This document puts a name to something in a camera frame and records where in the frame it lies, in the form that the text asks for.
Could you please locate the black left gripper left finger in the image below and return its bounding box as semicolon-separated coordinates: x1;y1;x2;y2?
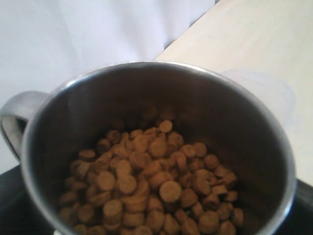
0;165;53;235

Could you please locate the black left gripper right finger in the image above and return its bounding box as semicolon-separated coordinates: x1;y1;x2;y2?
284;180;313;235

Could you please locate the steel mug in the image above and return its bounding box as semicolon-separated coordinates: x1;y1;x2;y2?
0;61;296;235

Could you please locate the clear plastic container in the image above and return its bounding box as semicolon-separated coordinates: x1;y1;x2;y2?
222;69;300;134

